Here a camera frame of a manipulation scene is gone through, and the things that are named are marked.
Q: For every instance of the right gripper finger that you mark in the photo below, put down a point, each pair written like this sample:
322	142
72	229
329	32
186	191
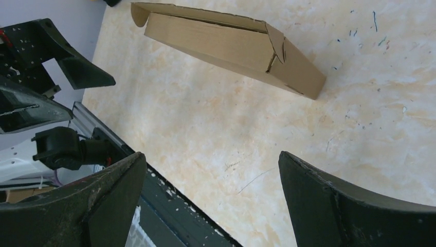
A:
79	71
23	109
328	211
96	210

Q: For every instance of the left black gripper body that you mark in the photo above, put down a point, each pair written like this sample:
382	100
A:
23	52

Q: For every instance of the brown cardboard box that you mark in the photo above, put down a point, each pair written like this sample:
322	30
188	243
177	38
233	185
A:
243	45

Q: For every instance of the black garment under shirt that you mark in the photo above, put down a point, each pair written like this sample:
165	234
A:
112	3

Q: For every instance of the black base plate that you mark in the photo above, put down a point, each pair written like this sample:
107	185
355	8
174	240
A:
167	217

